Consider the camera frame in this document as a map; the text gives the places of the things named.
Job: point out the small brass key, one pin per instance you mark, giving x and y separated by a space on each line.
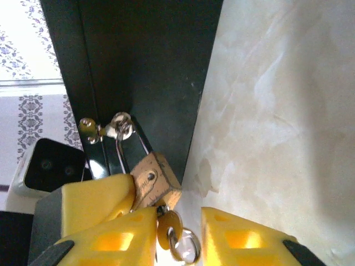
166 224

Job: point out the aluminium frame post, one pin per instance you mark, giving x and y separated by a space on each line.
27 86

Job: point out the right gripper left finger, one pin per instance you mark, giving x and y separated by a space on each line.
116 243

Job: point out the small brass padlock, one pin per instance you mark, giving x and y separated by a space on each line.
155 183

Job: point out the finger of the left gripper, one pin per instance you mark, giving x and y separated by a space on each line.
94 199

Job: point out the silver box hasp latch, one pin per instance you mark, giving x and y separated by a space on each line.
115 130

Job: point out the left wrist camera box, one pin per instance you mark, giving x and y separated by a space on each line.
52 166

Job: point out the starry night tin box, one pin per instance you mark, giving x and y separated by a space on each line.
152 55

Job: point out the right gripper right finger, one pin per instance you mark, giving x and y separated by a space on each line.
244 243

